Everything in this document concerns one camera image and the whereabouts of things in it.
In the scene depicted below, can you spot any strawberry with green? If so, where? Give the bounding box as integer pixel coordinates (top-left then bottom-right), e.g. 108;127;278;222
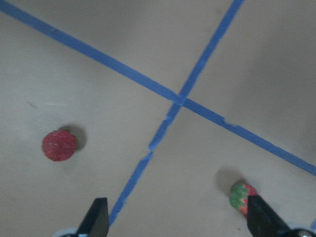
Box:
229;183;258;218

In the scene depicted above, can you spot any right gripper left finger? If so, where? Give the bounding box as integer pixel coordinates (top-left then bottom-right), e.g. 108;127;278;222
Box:
76;197;109;237

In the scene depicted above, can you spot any plain red strawberry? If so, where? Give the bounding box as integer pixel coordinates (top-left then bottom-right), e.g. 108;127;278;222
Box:
41;129;78;162

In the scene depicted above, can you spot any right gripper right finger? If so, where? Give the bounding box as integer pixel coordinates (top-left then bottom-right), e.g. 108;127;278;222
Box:
247;195;294;237

